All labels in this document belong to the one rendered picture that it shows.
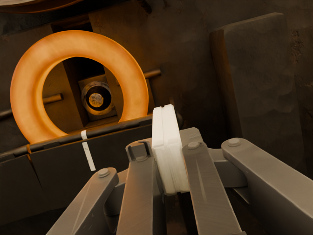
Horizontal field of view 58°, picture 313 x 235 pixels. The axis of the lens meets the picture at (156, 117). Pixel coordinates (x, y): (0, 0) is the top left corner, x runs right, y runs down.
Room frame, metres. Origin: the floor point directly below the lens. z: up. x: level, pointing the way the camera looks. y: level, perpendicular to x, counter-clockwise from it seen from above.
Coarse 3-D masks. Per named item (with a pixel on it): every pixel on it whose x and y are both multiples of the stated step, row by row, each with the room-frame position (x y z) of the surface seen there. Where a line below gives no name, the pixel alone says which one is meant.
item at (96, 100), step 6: (90, 90) 0.48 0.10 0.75; (96, 90) 0.47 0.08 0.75; (102, 90) 0.47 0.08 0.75; (108, 90) 0.48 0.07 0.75; (90, 96) 0.47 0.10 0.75; (96, 96) 0.47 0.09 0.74; (102, 96) 0.47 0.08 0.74; (108, 96) 0.48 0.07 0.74; (90, 102) 0.47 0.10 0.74; (96, 102) 0.47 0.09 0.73; (102, 102) 0.47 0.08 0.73; (108, 102) 0.48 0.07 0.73; (96, 108) 0.47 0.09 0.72; (102, 108) 0.48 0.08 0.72
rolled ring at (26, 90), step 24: (48, 48) 0.38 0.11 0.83; (72, 48) 0.38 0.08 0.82; (96, 48) 0.38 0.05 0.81; (120, 48) 0.38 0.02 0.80; (24, 72) 0.38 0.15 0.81; (48, 72) 0.41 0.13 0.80; (120, 72) 0.37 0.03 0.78; (24, 96) 0.38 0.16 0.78; (144, 96) 0.37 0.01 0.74; (24, 120) 0.38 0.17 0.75; (48, 120) 0.40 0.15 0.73; (120, 120) 0.38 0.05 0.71
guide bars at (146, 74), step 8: (144, 72) 0.44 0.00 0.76; (152, 72) 0.43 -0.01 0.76; (160, 72) 0.43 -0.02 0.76; (48, 96) 0.45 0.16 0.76; (56, 96) 0.44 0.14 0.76; (152, 96) 0.44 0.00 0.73; (152, 104) 0.44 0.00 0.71; (0, 112) 0.45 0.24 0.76; (8, 112) 0.45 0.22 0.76; (152, 112) 0.42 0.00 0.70; (88, 128) 0.42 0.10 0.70
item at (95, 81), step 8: (104, 72) 0.55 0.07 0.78; (80, 80) 0.49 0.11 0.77; (88, 80) 0.49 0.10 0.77; (96, 80) 0.49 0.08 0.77; (104, 80) 0.48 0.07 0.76; (80, 88) 0.49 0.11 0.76; (88, 88) 0.49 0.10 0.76; (112, 104) 0.48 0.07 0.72; (88, 112) 0.49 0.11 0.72; (96, 112) 0.49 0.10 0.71; (104, 112) 0.48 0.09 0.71; (112, 112) 0.48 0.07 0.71
